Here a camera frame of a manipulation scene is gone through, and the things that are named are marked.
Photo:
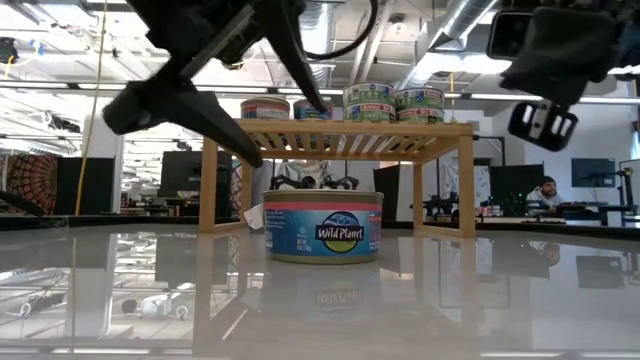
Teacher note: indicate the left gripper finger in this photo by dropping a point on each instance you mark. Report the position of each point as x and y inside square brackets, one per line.
[185, 112]
[295, 55]

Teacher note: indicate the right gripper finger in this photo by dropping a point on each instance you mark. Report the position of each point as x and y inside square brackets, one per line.
[570, 45]
[545, 85]

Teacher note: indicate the Wild Planet salmon can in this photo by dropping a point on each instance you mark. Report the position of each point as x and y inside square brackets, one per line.
[322, 227]
[265, 109]
[307, 112]

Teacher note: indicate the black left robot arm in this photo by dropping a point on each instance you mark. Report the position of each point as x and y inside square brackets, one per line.
[175, 20]

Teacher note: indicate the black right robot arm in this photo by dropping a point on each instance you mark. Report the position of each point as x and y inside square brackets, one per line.
[627, 10]

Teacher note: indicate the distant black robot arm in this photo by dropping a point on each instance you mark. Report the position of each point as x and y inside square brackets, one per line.
[440, 205]
[345, 182]

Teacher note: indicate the wooden slatted shelf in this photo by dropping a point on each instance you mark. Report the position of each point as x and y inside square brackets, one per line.
[350, 127]

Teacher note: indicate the long ceiling light bar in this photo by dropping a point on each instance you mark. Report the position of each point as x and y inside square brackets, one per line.
[500, 96]

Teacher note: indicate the black monitor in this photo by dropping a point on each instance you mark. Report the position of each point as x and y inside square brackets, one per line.
[180, 175]
[516, 182]
[85, 185]

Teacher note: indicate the person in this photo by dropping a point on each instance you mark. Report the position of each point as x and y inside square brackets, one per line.
[545, 195]

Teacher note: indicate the whiteboard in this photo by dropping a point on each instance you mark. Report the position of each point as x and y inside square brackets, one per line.
[481, 182]

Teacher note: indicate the round ceiling fixture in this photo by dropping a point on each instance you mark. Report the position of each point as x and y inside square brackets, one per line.
[397, 25]

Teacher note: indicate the light patterned garment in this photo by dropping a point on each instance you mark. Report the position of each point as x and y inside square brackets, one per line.
[310, 170]

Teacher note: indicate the white paper piece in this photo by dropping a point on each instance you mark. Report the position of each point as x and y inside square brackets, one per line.
[255, 217]

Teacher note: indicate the black upright panel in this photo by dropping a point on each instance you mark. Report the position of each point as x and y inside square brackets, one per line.
[387, 192]

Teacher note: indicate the red patterned tapestry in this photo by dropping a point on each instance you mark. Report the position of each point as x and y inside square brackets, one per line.
[32, 180]

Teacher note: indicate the black ceiling device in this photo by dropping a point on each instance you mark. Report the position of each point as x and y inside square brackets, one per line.
[7, 50]

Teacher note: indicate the silver ventilation duct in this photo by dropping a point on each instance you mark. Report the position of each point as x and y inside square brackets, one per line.
[320, 30]
[455, 25]

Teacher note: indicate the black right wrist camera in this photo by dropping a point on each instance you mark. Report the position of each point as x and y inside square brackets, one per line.
[510, 35]

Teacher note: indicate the blue wall screen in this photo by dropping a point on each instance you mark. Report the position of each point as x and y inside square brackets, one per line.
[593, 172]

